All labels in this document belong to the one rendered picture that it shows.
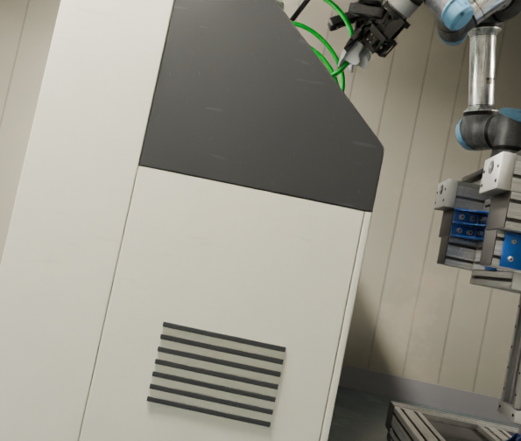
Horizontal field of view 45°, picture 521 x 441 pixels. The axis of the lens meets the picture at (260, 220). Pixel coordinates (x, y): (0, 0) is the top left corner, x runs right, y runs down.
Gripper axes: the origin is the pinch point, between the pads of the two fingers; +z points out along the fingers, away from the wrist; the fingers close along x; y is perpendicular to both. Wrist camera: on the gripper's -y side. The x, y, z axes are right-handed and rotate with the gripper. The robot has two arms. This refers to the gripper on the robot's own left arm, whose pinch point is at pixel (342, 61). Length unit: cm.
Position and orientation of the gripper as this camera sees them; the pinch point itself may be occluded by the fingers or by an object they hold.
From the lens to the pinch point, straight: 181.9
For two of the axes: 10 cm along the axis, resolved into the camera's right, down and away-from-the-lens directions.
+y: 5.2, 7.8, -3.5
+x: 6.2, -0.6, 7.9
